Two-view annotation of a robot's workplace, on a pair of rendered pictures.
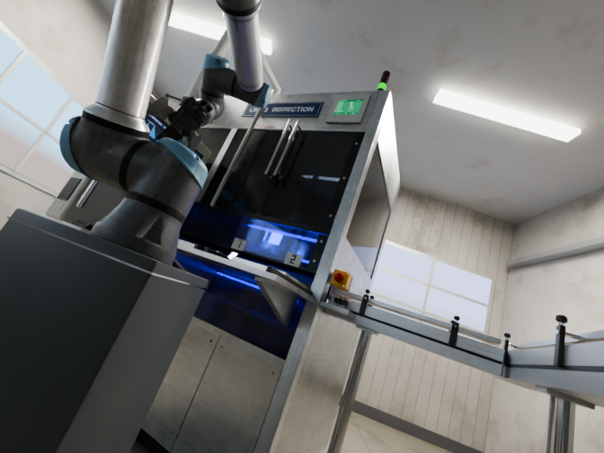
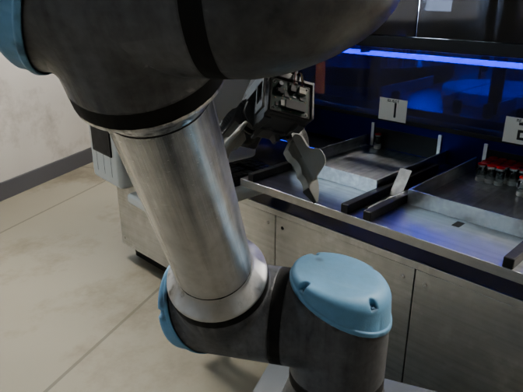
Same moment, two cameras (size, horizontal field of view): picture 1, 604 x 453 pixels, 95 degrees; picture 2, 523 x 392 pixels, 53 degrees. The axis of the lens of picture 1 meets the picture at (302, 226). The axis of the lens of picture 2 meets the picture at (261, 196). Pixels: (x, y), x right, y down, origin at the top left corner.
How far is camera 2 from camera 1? 0.58 m
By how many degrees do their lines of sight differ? 41
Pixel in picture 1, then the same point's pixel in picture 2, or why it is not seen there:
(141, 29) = (199, 204)
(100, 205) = not seen: hidden behind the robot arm
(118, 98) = (215, 288)
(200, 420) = (428, 374)
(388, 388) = not seen: outside the picture
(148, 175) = (317, 368)
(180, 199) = (376, 376)
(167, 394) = not seen: hidden behind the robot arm
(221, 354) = (428, 295)
